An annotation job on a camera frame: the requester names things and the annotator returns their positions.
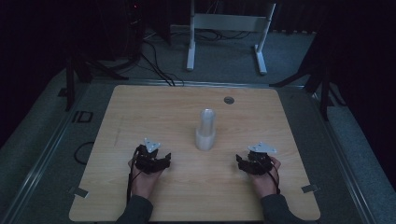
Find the stack of clear plastic cups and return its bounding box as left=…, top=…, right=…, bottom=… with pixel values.
left=194, top=107, right=218, bottom=152

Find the person's right hand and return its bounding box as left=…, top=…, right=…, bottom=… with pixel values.
left=248, top=156, right=282, bottom=200

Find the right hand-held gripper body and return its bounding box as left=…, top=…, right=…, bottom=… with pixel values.
left=244, top=141, right=277, bottom=177

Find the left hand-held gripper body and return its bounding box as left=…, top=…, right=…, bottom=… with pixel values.
left=135, top=137, right=165, bottom=175

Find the black tripod stand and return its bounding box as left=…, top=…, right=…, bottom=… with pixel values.
left=64, top=46, right=130, bottom=112
left=269, top=46, right=347, bottom=121

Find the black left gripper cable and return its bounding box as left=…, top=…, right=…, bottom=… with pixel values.
left=125, top=145, right=142, bottom=205

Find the grey tape strip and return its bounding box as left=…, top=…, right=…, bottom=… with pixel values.
left=72, top=187, right=90, bottom=199
left=301, top=184, right=321, bottom=194

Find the black floor cable loop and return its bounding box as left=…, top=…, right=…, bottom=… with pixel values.
left=73, top=141, right=95, bottom=166

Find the black floor cables bundle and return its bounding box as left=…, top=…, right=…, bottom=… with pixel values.
left=124, top=29, right=253, bottom=88

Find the white metal stand frame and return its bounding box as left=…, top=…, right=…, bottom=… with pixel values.
left=185, top=0, right=277, bottom=76

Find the person's left hand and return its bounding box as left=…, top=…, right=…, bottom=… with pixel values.
left=127, top=158, right=164, bottom=200

